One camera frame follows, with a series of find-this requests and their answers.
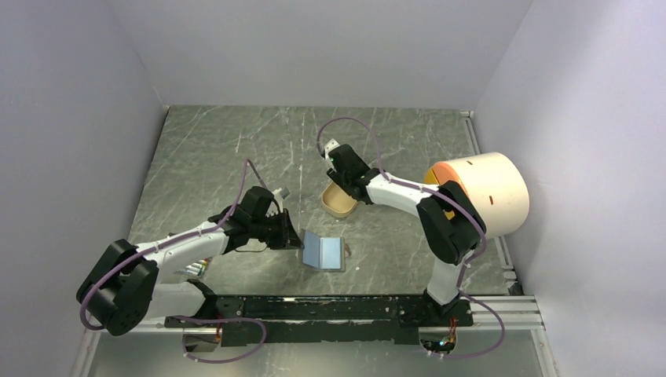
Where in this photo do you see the aluminium frame rail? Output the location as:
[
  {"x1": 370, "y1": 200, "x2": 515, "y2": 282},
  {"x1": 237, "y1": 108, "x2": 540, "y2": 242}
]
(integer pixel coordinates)
[{"x1": 73, "y1": 295, "x2": 556, "y2": 376}]

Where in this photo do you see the grey card holder wallet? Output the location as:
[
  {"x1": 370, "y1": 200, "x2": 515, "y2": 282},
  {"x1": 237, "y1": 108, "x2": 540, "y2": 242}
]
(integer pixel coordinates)
[{"x1": 298, "y1": 229, "x2": 350, "y2": 272}]

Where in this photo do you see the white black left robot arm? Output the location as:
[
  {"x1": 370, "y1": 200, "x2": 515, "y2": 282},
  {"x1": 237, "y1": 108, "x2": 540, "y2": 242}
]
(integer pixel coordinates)
[{"x1": 76, "y1": 186, "x2": 303, "y2": 336}]

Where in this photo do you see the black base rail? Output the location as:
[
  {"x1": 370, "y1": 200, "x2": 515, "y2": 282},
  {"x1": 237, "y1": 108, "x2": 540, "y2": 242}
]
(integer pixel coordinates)
[{"x1": 163, "y1": 294, "x2": 474, "y2": 346}]

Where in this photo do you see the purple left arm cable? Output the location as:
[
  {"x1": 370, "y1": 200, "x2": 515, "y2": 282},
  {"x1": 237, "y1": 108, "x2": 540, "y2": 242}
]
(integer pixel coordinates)
[{"x1": 79, "y1": 159, "x2": 269, "y2": 364}]

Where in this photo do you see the pack of coloured markers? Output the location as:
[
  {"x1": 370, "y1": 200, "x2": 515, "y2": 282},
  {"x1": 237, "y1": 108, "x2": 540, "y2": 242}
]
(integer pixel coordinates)
[{"x1": 176, "y1": 258, "x2": 211, "y2": 278}]

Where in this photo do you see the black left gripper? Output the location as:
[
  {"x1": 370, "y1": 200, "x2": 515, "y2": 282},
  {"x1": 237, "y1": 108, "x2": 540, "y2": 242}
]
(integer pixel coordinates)
[{"x1": 251, "y1": 208, "x2": 305, "y2": 250}]

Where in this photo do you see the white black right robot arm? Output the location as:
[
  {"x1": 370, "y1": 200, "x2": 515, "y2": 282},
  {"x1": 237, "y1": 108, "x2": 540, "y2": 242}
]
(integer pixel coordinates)
[{"x1": 320, "y1": 140, "x2": 488, "y2": 325}]

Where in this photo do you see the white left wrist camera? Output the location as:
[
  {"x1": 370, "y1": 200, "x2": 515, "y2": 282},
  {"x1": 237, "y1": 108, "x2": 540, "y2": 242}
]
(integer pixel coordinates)
[{"x1": 273, "y1": 187, "x2": 290, "y2": 200}]

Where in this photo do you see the cream cylinder orange lid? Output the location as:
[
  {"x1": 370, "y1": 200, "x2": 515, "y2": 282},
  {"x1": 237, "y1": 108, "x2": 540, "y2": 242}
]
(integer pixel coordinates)
[{"x1": 424, "y1": 152, "x2": 529, "y2": 238}]

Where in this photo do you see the beige oval tray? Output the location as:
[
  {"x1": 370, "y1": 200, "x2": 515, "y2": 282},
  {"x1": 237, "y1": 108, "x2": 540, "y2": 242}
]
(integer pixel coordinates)
[{"x1": 320, "y1": 181, "x2": 358, "y2": 218}]

